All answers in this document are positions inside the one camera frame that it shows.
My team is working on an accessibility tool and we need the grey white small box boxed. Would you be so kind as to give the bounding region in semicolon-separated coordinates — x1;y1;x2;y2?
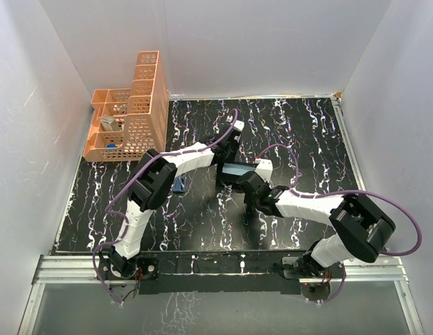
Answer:
101;116;120;132

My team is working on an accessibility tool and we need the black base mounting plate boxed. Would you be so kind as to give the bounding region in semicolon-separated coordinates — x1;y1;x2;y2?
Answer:
98;251;344;299

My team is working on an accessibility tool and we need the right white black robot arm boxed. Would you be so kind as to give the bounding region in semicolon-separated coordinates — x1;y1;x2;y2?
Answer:
237;172;396;277

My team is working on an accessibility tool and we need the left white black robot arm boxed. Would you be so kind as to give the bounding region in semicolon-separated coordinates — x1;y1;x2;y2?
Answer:
108;128;242;278

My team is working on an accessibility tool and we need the aluminium frame rail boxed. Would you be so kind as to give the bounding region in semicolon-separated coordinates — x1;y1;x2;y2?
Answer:
330;93;381;245

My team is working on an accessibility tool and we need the orange plastic desk organizer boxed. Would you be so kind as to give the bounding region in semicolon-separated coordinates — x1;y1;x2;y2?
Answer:
83;50;169;163

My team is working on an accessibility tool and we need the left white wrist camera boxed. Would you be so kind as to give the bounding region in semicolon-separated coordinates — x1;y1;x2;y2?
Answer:
226;116;244;133

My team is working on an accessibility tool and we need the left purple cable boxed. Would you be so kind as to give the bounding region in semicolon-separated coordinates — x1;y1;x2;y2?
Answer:
92;107;240;304

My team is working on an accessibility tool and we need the light blue cleaning cloth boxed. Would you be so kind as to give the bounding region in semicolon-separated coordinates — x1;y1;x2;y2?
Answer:
222;164;256;176

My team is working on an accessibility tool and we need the black sunglasses case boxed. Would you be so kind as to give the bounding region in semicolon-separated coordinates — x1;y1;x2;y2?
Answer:
215;162;258;193

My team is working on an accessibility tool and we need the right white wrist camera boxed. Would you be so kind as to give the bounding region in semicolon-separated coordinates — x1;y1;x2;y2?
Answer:
254;158;273;183

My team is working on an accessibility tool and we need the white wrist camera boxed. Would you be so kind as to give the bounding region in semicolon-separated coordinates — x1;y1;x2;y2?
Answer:
254;158;273;183
226;116;244;133

